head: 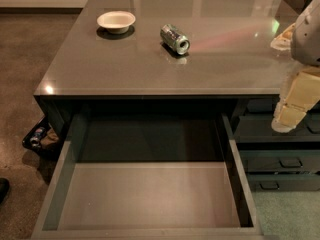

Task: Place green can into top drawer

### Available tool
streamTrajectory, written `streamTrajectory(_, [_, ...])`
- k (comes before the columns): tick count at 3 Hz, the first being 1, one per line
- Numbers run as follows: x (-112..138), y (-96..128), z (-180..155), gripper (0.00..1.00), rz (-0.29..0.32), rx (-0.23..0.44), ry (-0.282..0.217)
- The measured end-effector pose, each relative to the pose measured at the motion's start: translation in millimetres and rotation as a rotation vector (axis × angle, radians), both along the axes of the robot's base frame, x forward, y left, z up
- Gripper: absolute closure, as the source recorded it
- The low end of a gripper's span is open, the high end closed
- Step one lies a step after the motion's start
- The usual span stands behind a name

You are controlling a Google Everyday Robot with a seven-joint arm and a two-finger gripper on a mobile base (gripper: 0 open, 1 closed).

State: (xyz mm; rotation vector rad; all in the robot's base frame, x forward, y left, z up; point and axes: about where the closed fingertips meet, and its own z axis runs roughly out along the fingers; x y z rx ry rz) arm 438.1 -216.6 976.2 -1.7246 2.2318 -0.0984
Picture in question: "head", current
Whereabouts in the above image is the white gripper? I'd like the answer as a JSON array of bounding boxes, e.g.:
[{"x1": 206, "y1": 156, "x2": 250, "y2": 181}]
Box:
[{"x1": 270, "y1": 0, "x2": 320, "y2": 128}]

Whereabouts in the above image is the green soda can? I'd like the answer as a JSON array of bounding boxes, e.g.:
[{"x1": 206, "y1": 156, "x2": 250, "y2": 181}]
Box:
[{"x1": 160, "y1": 24, "x2": 190, "y2": 55}]

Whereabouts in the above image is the dark middle drawer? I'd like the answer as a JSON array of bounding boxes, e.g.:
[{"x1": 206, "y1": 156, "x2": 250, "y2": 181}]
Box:
[{"x1": 235, "y1": 114, "x2": 320, "y2": 143}]

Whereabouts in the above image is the dark drawer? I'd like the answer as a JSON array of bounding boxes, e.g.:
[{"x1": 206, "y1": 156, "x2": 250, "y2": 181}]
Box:
[
  {"x1": 247, "y1": 174, "x2": 320, "y2": 192},
  {"x1": 235, "y1": 114, "x2": 320, "y2": 143},
  {"x1": 240, "y1": 150, "x2": 320, "y2": 173}
]

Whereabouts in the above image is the dark lower drawer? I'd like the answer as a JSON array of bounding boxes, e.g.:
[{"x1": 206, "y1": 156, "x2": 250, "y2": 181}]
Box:
[{"x1": 240, "y1": 150, "x2": 320, "y2": 173}]

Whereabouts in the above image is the dark bottom drawer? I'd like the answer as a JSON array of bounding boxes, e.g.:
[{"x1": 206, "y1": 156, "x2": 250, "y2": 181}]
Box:
[{"x1": 247, "y1": 174, "x2": 320, "y2": 192}]

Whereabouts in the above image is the open grey top drawer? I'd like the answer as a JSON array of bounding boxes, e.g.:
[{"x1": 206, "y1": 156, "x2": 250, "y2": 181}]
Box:
[{"x1": 32, "y1": 113, "x2": 263, "y2": 240}]

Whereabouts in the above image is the white paper bowl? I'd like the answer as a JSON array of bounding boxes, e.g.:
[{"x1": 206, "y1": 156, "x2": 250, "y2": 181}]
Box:
[{"x1": 97, "y1": 11, "x2": 136, "y2": 34}]

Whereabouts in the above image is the black bin with cans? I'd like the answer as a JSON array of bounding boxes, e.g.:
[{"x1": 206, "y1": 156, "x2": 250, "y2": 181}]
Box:
[{"x1": 22, "y1": 116, "x2": 62, "y2": 160}]

